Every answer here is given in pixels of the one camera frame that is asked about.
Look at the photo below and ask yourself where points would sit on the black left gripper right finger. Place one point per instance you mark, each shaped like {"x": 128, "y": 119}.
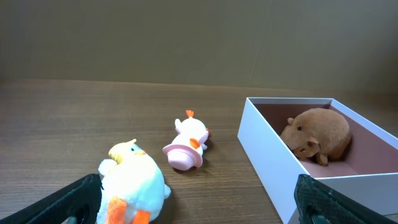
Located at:
{"x": 318, "y": 203}

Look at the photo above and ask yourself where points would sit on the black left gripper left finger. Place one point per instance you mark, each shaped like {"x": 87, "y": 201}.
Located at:
{"x": 78, "y": 202}

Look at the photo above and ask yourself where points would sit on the brown plush capybara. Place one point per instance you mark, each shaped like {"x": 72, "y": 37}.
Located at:
{"x": 320, "y": 133}

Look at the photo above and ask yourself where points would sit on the white box pink interior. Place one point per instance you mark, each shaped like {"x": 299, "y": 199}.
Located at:
{"x": 367, "y": 175}

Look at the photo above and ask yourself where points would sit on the white plush duck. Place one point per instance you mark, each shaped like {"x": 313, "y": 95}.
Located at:
{"x": 133, "y": 189}

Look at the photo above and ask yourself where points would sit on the pink hat duck toy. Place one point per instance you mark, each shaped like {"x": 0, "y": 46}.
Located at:
{"x": 186, "y": 150}

